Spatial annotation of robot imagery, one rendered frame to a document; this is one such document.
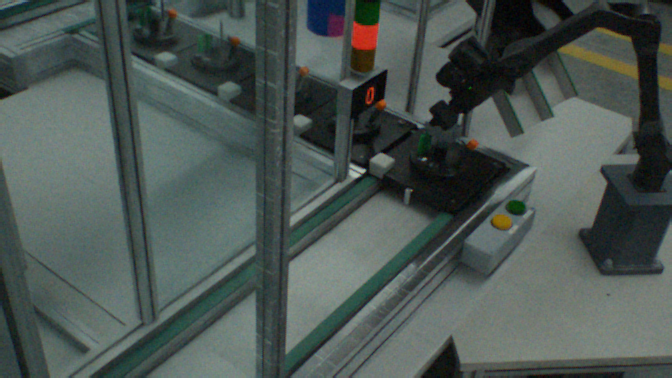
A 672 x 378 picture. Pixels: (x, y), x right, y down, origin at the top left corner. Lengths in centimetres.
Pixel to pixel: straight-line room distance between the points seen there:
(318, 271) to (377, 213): 24
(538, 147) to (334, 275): 83
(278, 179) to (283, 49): 16
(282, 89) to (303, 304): 78
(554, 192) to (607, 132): 38
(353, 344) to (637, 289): 70
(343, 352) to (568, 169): 97
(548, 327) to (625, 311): 19
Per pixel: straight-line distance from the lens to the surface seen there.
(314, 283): 154
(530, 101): 202
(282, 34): 75
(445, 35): 272
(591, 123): 234
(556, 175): 207
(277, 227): 88
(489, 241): 163
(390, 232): 167
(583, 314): 169
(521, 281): 171
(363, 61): 154
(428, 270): 153
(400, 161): 180
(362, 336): 139
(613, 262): 180
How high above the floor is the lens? 199
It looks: 37 degrees down
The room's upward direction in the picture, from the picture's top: 5 degrees clockwise
